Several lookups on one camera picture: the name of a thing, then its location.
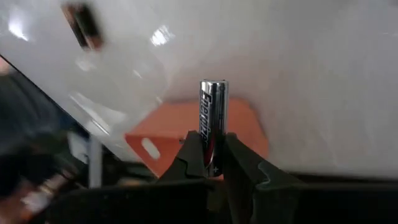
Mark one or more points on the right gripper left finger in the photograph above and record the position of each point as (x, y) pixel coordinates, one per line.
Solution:
(189, 161)

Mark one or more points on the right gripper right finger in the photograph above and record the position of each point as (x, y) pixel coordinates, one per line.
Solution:
(245, 168)

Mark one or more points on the silver Energizer battery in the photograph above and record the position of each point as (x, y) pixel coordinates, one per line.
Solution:
(214, 109)

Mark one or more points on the orange plastic bin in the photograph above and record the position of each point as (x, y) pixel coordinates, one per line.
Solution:
(174, 124)

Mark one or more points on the black copper Duracell battery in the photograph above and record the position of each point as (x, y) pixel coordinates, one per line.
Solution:
(82, 28)

